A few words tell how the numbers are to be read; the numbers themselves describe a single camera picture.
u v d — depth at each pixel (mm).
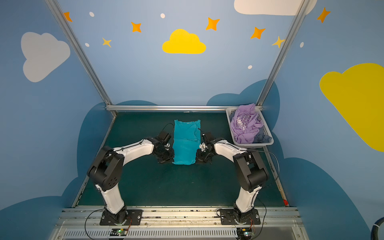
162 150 783
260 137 1013
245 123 1006
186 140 1015
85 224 674
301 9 701
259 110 1116
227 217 744
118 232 708
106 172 484
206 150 720
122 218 666
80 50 840
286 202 840
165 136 776
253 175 485
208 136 785
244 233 716
